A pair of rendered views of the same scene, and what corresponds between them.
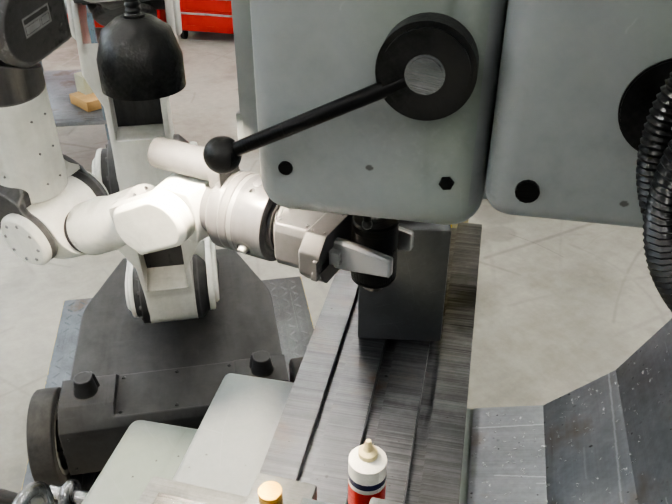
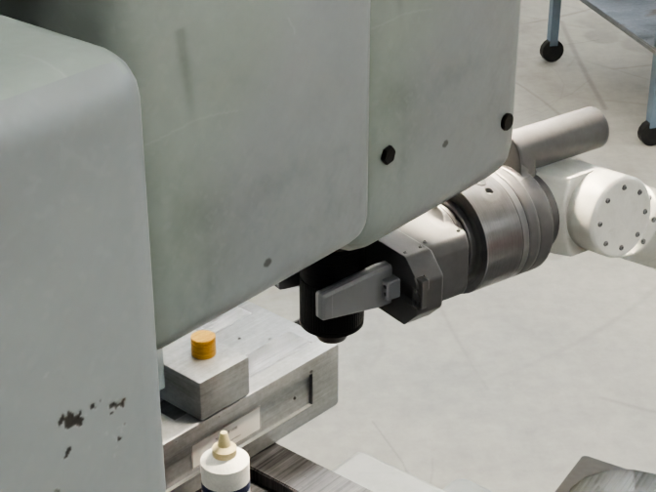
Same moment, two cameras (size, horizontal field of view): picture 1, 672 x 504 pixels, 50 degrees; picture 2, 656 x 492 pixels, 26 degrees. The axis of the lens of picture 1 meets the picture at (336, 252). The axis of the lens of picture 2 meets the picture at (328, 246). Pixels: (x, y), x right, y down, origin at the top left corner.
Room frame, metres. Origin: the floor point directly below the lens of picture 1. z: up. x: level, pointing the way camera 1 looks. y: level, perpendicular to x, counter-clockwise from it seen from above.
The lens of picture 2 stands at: (1.03, -0.83, 1.72)
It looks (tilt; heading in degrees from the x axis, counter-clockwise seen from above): 28 degrees down; 118
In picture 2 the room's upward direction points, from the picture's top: straight up
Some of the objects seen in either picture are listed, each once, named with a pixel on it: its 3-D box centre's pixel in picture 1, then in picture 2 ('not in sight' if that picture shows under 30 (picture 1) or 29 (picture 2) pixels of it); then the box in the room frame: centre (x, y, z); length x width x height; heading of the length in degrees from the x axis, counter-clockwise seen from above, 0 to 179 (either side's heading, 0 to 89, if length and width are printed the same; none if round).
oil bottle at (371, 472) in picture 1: (367, 476); (225, 486); (0.51, -0.03, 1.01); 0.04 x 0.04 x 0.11
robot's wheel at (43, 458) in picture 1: (51, 436); not in sight; (1.04, 0.59, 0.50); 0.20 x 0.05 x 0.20; 10
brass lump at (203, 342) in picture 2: (270, 497); (203, 345); (0.44, 0.06, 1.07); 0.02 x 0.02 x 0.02
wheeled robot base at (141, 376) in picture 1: (177, 315); not in sight; (1.33, 0.37, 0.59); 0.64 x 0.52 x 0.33; 10
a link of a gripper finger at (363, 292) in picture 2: (386, 232); (358, 296); (0.64, -0.05, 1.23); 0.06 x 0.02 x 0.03; 63
